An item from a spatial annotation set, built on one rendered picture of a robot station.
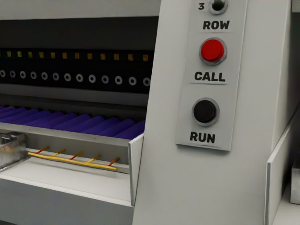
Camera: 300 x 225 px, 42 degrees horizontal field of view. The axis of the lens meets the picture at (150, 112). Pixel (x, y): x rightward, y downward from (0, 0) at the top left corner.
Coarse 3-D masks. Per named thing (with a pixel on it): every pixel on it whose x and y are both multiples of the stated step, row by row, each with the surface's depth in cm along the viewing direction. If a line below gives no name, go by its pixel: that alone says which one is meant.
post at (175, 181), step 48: (192, 0) 29; (288, 0) 26; (288, 48) 28; (240, 96) 27; (288, 96) 30; (144, 144) 29; (240, 144) 26; (144, 192) 29; (192, 192) 27; (240, 192) 26
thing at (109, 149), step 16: (0, 128) 42; (16, 128) 42; (32, 128) 41; (32, 144) 40; (48, 144) 39; (64, 144) 38; (80, 144) 37; (96, 144) 36; (112, 144) 36; (64, 160) 36; (112, 160) 35; (128, 160) 35
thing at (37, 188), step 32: (32, 96) 57; (64, 96) 54; (96, 96) 52; (128, 96) 50; (32, 160) 39; (0, 192) 36; (32, 192) 34; (64, 192) 32; (96, 192) 32; (128, 192) 31; (32, 224) 35; (64, 224) 33; (96, 224) 31; (128, 224) 30
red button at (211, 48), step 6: (210, 42) 27; (216, 42) 27; (204, 48) 28; (210, 48) 27; (216, 48) 27; (222, 48) 27; (204, 54) 27; (210, 54) 27; (216, 54) 27; (222, 54) 27; (210, 60) 27; (216, 60) 27
